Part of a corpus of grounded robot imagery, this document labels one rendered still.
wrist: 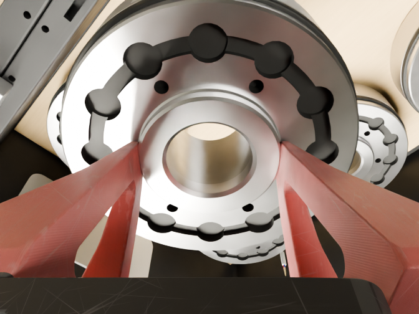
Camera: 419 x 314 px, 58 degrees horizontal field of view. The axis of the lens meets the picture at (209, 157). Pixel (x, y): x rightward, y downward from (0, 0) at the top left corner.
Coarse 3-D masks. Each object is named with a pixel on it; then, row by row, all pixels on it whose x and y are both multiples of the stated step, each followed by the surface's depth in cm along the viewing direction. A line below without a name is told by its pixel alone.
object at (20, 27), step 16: (16, 0) 16; (32, 0) 16; (48, 0) 16; (0, 16) 17; (16, 16) 17; (32, 16) 17; (0, 32) 17; (16, 32) 17; (0, 48) 17; (16, 48) 18; (0, 64) 18
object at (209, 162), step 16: (176, 144) 15; (192, 144) 16; (208, 144) 16; (224, 144) 16; (240, 144) 15; (176, 160) 14; (192, 160) 15; (208, 160) 15; (224, 160) 15; (240, 160) 14; (192, 176) 14; (208, 176) 14; (224, 176) 14
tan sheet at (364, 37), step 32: (320, 0) 26; (352, 0) 25; (384, 0) 25; (416, 0) 25; (352, 32) 27; (384, 32) 27; (64, 64) 29; (352, 64) 28; (384, 64) 28; (384, 96) 30; (32, 128) 32; (192, 128) 32; (224, 128) 32; (416, 128) 31
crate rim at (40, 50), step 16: (64, 0) 16; (80, 0) 17; (96, 0) 16; (48, 16) 17; (64, 16) 17; (80, 16) 17; (32, 32) 17; (48, 32) 17; (64, 32) 17; (32, 48) 17; (48, 48) 17; (16, 64) 18; (32, 64) 18; (48, 64) 18; (16, 80) 18; (32, 80) 18; (16, 96) 19; (0, 112) 20; (16, 112) 20; (0, 128) 20
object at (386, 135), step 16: (368, 112) 27; (384, 112) 27; (368, 128) 28; (384, 128) 28; (400, 128) 28; (384, 144) 29; (400, 144) 29; (384, 160) 30; (400, 160) 29; (368, 176) 30; (384, 176) 31
